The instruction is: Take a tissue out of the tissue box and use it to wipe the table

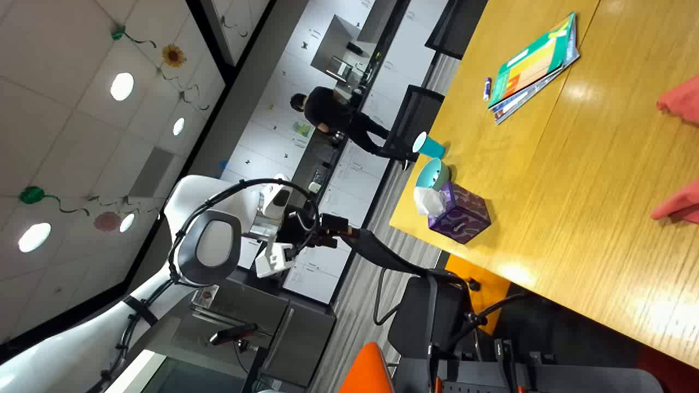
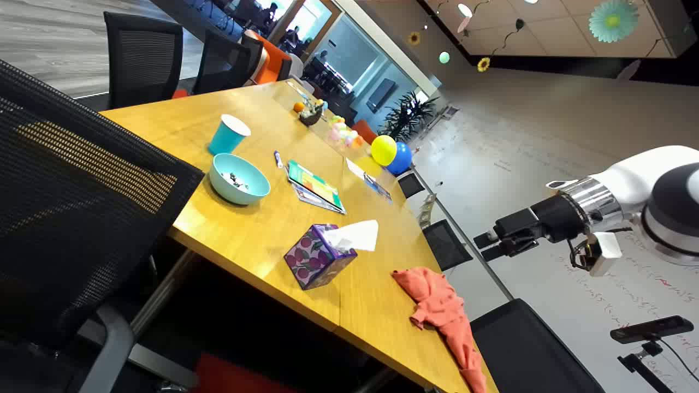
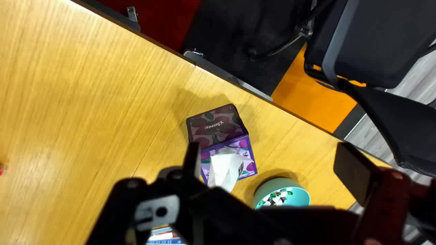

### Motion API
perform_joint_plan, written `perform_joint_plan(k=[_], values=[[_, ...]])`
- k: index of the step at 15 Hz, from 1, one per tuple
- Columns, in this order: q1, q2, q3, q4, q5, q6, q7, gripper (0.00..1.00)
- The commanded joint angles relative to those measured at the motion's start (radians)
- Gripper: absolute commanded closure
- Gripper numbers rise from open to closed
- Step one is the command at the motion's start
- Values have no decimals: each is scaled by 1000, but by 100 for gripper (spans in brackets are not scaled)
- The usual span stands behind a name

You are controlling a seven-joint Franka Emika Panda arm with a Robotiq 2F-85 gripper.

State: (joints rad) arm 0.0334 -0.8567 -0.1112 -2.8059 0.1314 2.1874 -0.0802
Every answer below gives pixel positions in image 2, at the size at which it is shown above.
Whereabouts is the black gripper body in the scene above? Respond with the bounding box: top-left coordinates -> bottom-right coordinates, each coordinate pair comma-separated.
493,195 -> 585,255

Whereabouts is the white tissue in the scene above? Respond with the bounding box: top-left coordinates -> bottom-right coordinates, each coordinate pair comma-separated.
321,220 -> 378,251

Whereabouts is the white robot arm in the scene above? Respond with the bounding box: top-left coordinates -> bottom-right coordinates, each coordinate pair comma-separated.
474,145 -> 699,275

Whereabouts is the purple tissue box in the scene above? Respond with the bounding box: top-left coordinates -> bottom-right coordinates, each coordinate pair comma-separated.
283,223 -> 355,291

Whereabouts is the black chair seat middle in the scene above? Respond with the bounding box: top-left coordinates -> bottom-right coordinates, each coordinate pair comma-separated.
424,220 -> 472,270

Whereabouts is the black chair seat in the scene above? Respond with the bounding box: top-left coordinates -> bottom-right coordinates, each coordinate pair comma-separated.
472,300 -> 604,393
424,220 -> 472,270

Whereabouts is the orange cloth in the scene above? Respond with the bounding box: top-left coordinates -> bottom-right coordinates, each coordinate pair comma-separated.
390,266 -> 486,393

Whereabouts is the black chair beside table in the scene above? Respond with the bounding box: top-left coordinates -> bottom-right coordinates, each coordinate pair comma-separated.
397,173 -> 424,196

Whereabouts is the black chair seat near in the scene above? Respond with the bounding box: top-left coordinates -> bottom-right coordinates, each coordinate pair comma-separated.
472,300 -> 604,393

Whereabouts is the blue ball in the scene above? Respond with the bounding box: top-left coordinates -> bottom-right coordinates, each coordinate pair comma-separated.
386,143 -> 412,176

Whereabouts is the yellow ball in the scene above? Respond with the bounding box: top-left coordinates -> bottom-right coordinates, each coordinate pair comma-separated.
370,136 -> 397,166

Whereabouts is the green colourful book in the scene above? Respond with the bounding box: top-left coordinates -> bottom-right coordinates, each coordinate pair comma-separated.
285,159 -> 344,214

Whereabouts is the black bowl with items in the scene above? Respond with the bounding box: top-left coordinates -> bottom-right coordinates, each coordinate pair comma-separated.
297,103 -> 325,126

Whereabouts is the small marker pen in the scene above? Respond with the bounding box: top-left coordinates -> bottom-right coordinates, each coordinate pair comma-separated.
273,151 -> 283,168

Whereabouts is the teal bowl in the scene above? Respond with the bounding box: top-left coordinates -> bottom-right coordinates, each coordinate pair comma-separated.
210,152 -> 271,205

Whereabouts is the orange chair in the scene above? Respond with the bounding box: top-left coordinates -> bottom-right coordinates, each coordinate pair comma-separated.
247,30 -> 290,83

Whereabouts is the teal paper cup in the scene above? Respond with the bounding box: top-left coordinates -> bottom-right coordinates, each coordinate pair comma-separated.
207,114 -> 252,155

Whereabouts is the black chair far middle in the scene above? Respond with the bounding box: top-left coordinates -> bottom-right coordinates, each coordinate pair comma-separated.
193,30 -> 259,95

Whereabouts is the black chair far left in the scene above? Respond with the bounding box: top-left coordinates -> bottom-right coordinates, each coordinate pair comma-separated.
102,11 -> 184,109

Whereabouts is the black mesh office chair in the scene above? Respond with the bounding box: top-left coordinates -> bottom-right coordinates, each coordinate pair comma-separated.
0,62 -> 204,393

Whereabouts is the black camera on stand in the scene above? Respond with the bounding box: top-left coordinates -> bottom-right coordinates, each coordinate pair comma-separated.
609,314 -> 694,393

